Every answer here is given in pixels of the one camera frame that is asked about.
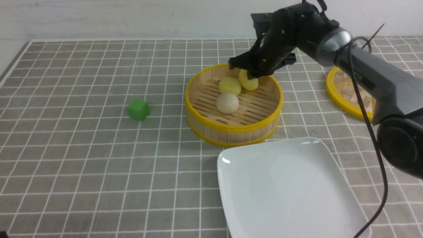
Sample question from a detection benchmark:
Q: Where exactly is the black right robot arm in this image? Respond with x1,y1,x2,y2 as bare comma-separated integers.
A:
228,0,423,179

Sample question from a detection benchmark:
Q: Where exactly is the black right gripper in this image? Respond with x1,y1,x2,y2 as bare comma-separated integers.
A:
228,7,308,79

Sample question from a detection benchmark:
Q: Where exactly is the white steamed bun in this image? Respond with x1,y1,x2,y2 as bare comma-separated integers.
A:
216,93,239,114

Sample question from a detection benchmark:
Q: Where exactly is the grey checkered tablecloth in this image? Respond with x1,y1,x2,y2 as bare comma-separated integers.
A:
0,39,422,238

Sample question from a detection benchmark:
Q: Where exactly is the yellow steamed bun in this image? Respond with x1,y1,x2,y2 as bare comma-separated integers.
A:
218,77,242,95
238,69,259,91

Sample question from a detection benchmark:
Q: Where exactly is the green cube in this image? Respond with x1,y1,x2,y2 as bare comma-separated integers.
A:
127,99,150,121

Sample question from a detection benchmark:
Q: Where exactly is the bamboo steamer lid yellow rim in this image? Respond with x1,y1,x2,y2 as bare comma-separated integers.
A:
326,67,376,122

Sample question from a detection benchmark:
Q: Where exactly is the white square plate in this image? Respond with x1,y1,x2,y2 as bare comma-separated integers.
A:
216,137,367,238

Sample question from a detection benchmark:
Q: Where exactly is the bamboo steamer basket yellow rim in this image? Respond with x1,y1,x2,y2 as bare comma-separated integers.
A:
184,63,284,148

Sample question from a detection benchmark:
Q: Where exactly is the yellow steamed bun back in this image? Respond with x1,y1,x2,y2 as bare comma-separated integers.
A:
238,69,259,91

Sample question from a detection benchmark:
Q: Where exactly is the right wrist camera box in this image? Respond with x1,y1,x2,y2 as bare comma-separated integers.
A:
250,13,273,37

